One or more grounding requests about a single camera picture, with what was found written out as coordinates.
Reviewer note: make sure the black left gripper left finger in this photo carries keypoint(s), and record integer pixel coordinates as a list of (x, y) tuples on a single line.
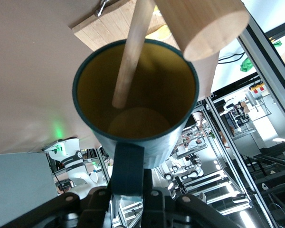
[(85, 209)]

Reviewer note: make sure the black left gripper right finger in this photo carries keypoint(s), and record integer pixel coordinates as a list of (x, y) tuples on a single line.
[(171, 211)]

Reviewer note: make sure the teal cup with yellow inside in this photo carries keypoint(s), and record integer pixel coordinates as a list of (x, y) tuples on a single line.
[(156, 95)]

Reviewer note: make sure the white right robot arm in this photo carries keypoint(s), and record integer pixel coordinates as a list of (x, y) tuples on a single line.
[(72, 164)]

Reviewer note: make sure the wooden cup rack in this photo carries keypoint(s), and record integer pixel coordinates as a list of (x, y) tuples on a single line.
[(204, 28)]

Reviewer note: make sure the grey partition panel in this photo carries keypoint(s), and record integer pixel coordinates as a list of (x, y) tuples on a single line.
[(19, 183)]

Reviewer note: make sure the brown table mat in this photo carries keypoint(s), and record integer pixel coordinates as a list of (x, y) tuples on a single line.
[(26, 71)]

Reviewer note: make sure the green cloth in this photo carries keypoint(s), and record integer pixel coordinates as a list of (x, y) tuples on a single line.
[(248, 64)]

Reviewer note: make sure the lemon slice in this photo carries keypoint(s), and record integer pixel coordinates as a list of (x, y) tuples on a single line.
[(161, 34)]

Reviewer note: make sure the wooden cutting board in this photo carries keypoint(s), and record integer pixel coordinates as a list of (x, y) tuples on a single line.
[(109, 28)]

